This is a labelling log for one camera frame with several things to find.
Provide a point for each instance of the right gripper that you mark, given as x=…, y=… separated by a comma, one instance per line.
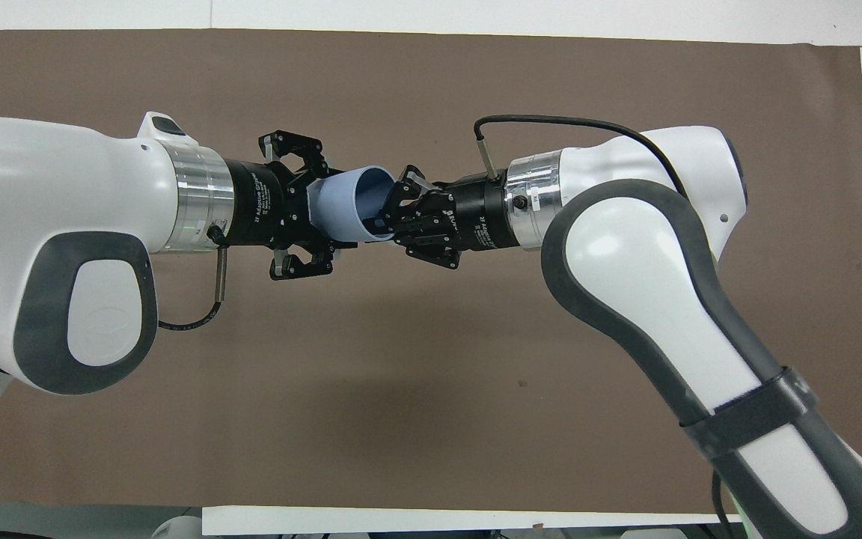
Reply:
x=476, y=217

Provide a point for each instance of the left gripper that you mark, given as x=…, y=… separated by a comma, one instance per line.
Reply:
x=259, y=203

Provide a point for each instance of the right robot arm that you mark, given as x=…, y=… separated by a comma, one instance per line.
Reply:
x=625, y=262

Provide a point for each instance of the light blue cup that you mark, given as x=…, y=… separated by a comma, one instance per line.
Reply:
x=341, y=206

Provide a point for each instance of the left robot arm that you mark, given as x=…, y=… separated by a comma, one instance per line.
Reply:
x=19, y=180

